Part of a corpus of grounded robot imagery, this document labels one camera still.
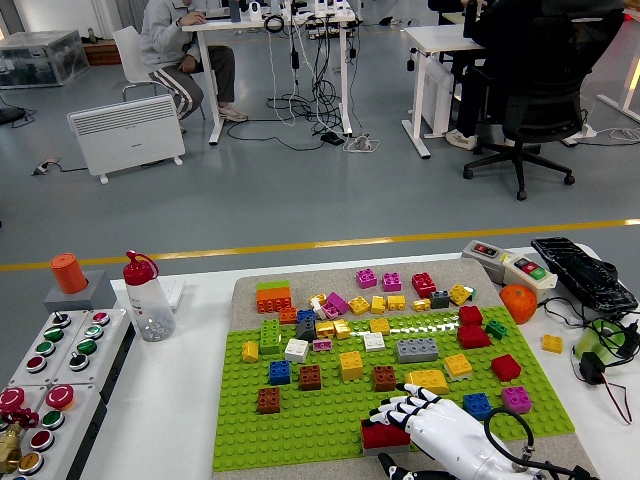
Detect clear bottle with red cap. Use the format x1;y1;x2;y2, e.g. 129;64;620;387
123;249;176;343

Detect yellow curved brick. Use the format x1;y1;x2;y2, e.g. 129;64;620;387
403;368;450;396

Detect white desk leg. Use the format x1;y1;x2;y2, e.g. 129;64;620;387
597;49;640;124

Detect tall green brick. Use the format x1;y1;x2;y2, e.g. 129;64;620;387
259;318;282;355

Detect white cabinet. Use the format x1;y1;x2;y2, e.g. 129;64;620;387
421;59;454;139

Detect white desk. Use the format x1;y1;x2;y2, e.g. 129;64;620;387
402;25;486;160
180;0;357;146

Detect green studded baseplate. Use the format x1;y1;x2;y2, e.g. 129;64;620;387
210;305;576;474

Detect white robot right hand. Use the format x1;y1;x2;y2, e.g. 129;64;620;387
368;382;519;480

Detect black round floor base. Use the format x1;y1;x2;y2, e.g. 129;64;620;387
0;94;25;126

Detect orange fruit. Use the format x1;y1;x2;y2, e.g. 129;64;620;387
499;283;539;324

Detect orange cylinder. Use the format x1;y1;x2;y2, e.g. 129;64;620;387
49;253;90;295

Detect grey red-black switch box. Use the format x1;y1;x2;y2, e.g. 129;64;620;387
460;239;511;274

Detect black adapter with thin wires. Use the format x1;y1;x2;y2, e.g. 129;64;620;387
569;349;635;426

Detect person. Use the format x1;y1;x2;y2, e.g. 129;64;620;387
138;0;250;134
444;0;626;151

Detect hanging black cables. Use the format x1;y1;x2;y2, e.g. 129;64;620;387
264;12;359;151

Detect white chair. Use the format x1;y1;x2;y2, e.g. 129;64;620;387
112;24;206;121

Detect black office chair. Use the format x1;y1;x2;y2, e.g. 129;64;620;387
462;14;596;202

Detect beige red-green switch box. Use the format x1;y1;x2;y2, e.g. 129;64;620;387
501;253;559;291

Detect black plastic tray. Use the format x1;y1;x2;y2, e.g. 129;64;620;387
530;236;640;321

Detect grey four-button control box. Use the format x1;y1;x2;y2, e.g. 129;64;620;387
52;308;134;401
8;309;90;389

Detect translucent green tape roll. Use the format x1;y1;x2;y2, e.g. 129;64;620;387
572;319;629;369

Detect grey emergency stop box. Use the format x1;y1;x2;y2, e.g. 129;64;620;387
7;383;109;480
0;384;49;480

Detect grey-brown table mat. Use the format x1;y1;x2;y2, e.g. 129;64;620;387
230;258;601;480

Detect grey metal case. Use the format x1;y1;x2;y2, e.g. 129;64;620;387
0;29;90;90

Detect brown four-stud brick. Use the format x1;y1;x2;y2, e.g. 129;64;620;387
298;363;322;391
257;386;282;415
372;364;397;392

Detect grey eight-stud brick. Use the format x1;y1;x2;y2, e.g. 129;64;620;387
362;442;412;456
395;337;440;364

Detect white wall switch plate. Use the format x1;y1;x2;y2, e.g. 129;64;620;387
162;278;187;310

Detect brown wooden pallet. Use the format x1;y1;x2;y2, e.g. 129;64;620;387
82;42;122;66

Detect orange eight-stud brick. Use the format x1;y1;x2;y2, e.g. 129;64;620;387
256;288;294;315

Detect red brick with white marks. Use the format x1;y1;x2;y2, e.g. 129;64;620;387
411;272;437;299

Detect black cord with plug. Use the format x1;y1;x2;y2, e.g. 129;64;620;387
537;295;640;359

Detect tall yellow brick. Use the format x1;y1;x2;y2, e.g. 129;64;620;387
339;350;364;381

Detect white panel heater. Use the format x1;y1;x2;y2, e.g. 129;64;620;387
67;94;186;185

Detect large red brick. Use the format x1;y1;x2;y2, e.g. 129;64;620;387
360;418;412;450

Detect brass valve with red handle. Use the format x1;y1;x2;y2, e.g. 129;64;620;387
0;407;40;474

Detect yellow brick on white brick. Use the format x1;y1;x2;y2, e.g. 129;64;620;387
443;353;474;382

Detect red sloped brick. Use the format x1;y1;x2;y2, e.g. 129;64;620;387
457;324;492;350

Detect grey block holder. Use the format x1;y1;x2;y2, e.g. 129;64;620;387
43;270;118;315

